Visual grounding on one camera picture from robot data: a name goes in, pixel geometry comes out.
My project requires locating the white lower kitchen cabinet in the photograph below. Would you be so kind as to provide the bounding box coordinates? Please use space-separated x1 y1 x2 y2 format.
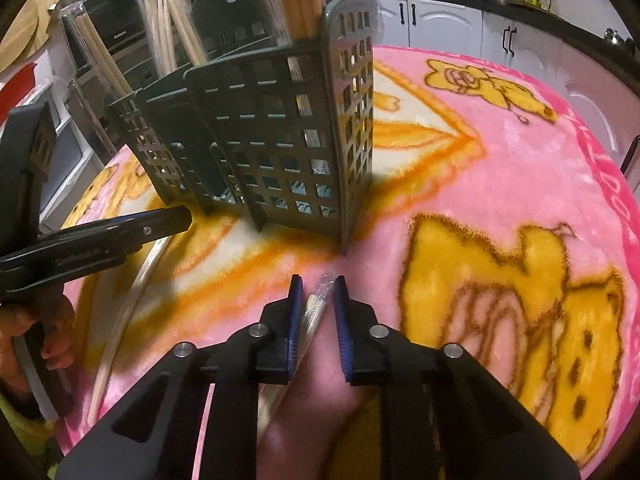
370 0 640 172

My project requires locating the pink printed blanket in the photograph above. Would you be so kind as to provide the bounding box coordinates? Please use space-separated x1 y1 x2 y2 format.
55 44 640 480

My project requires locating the white cable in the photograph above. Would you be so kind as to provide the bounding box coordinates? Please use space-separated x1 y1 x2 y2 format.
11 335 68 423

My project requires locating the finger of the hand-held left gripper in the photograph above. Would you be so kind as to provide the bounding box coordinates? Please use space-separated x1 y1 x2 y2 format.
37 206 194 252

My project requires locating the black kitchen countertop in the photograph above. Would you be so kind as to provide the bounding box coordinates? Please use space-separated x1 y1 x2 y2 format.
370 0 640 97

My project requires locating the black microwave oven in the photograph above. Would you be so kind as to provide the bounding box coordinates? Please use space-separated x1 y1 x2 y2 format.
82 0 154 94

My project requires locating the round wooden board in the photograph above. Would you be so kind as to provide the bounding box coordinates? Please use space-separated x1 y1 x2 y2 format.
0 0 60 79

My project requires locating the dark green plastic utensil holder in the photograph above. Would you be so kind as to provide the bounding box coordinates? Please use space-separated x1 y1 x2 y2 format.
107 0 382 257

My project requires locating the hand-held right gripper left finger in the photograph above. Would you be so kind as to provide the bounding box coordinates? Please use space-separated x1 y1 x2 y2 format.
55 274 306 480

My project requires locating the red plastic container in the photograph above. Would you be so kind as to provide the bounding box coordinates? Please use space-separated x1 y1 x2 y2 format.
0 62 40 107

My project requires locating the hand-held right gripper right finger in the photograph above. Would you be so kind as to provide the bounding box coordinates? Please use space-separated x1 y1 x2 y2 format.
333 274 582 480

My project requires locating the yellow green garment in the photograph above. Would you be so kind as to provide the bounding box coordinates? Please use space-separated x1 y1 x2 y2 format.
0 392 59 467

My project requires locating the grey shelf unit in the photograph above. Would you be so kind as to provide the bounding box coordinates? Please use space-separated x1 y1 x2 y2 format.
37 80 126 231

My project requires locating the person's left hand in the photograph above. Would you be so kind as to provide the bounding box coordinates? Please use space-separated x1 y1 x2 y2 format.
0 301 77 396

